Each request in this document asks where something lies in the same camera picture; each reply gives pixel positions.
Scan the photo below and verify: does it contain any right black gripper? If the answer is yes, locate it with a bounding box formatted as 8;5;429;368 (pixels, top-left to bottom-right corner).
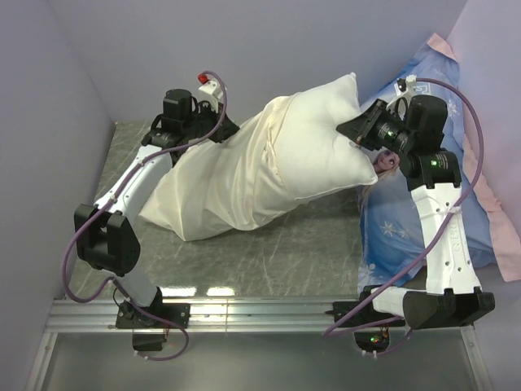
337;99;415;156

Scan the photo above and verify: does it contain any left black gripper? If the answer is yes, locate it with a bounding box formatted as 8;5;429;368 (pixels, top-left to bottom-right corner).
183;99;241;144

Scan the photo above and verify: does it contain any cream pillowcase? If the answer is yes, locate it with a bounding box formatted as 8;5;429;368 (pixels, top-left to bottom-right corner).
139;96;304;241

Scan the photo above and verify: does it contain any white pillow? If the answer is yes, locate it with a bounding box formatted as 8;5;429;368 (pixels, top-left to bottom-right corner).
274;72;378;201

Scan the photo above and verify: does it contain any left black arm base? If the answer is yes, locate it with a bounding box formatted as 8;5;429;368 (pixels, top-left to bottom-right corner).
115;302;190;329

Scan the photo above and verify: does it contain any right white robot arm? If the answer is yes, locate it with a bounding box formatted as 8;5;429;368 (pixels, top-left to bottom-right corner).
327;94;495;333

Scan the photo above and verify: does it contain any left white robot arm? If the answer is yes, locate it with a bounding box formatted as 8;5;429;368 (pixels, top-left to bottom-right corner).
74;80;238;327

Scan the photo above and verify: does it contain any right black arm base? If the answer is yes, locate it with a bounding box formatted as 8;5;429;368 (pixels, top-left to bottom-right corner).
325;300;408;329

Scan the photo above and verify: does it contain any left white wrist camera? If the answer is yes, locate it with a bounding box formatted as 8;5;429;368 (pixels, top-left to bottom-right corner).
198;72;224;101

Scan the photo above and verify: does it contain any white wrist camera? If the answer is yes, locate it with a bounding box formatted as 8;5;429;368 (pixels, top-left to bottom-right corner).
386;75;431;118
198;72;224;101

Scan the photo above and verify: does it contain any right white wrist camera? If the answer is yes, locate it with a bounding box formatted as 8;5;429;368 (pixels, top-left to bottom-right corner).
386;75;431;118

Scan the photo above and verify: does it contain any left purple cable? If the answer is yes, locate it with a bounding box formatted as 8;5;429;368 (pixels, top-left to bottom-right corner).
60;71;229;362

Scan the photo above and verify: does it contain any aluminium mounting rail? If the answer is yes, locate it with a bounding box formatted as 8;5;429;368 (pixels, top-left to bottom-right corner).
44;297;340;335

